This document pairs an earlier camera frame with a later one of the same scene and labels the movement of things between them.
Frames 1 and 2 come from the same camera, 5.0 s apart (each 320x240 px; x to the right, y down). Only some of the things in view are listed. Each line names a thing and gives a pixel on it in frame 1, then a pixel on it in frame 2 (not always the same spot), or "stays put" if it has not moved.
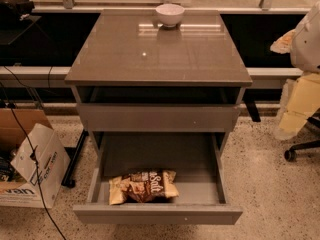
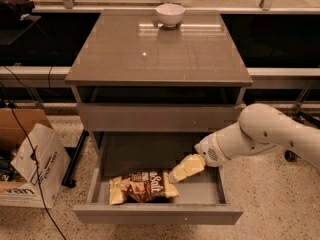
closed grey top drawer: x=156 y=118 stays put
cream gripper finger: x=283 y=44 -> x=193 y=163
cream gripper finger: x=300 y=98 -> x=177 y=174
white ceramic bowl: x=169 y=14 stays put
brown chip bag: x=143 y=186 stays put
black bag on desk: x=14 y=7 stays put
